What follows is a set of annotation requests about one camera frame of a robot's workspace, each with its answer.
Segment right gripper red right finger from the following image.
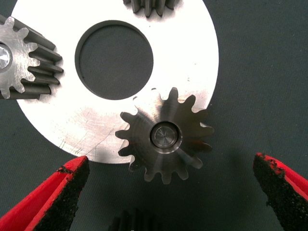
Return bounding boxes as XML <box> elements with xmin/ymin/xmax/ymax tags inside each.
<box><xmin>253</xmin><ymin>152</ymin><xmax>308</xmax><ymax>231</ymax></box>

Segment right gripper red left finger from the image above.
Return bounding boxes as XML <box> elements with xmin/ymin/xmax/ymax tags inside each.
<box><xmin>0</xmin><ymin>155</ymin><xmax>90</xmax><ymax>231</ymax></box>

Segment small steel bevel gear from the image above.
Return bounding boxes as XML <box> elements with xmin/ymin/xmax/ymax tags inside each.
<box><xmin>108</xmin><ymin>208</ymin><xmax>164</xmax><ymax>231</ymax></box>

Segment large steel spur gear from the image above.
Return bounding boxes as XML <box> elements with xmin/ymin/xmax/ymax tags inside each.
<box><xmin>115</xmin><ymin>87</ymin><xmax>215</xmax><ymax>185</ymax></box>

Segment steel pinion gear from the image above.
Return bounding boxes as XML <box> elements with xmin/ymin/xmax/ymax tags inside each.
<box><xmin>0</xmin><ymin>14</ymin><xmax>64</xmax><ymax>101</ymax></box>
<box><xmin>122</xmin><ymin>0</ymin><xmax>183</xmax><ymax>19</ymax></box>

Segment round metal plate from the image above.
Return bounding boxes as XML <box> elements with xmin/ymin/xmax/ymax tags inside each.
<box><xmin>11</xmin><ymin>0</ymin><xmax>219</xmax><ymax>164</ymax></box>

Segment dark grey table cloth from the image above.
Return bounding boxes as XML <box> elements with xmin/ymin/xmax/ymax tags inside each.
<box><xmin>0</xmin><ymin>0</ymin><xmax>308</xmax><ymax>231</ymax></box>

